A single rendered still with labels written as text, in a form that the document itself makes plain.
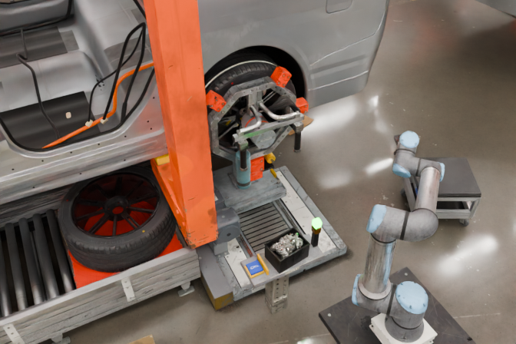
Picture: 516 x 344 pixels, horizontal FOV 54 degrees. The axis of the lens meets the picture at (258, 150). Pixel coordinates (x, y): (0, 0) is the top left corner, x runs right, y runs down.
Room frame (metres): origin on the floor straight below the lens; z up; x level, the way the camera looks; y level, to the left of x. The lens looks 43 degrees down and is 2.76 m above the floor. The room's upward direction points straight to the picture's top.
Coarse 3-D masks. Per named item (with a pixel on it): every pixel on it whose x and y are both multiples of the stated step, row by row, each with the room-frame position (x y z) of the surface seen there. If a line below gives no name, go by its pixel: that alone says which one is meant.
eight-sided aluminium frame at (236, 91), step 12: (240, 84) 2.30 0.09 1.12; (252, 84) 2.32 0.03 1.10; (264, 84) 2.30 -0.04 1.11; (228, 96) 2.25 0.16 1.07; (240, 96) 2.24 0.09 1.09; (288, 96) 2.37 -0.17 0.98; (228, 108) 2.21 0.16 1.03; (288, 108) 2.42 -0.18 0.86; (216, 120) 2.17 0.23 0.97; (216, 132) 2.17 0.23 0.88; (276, 132) 2.39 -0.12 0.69; (288, 132) 2.38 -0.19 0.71; (216, 144) 2.17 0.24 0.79; (276, 144) 2.34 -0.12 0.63; (228, 156) 2.20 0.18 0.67; (252, 156) 2.27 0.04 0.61
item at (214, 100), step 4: (208, 92) 2.23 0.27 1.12; (212, 92) 2.22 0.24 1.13; (208, 96) 2.21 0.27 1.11; (212, 96) 2.19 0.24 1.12; (216, 96) 2.19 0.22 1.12; (220, 96) 2.25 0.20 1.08; (208, 100) 2.19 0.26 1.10; (212, 100) 2.17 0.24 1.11; (216, 100) 2.17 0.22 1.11; (220, 100) 2.19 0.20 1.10; (224, 100) 2.22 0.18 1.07; (208, 104) 2.16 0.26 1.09; (212, 104) 2.17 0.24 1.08; (216, 104) 2.18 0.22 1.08; (220, 104) 2.19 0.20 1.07; (224, 104) 2.20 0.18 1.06; (212, 108) 2.17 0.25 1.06; (216, 108) 2.18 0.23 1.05; (220, 108) 2.19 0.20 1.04
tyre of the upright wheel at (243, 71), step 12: (228, 60) 2.46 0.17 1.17; (240, 60) 2.45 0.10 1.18; (252, 60) 2.46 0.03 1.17; (264, 60) 2.51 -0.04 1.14; (216, 72) 2.38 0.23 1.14; (228, 72) 2.35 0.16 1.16; (240, 72) 2.34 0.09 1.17; (252, 72) 2.36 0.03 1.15; (264, 72) 2.40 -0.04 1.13; (216, 84) 2.29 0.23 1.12; (228, 84) 2.30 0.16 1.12; (288, 84) 2.47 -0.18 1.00; (216, 156) 2.26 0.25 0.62
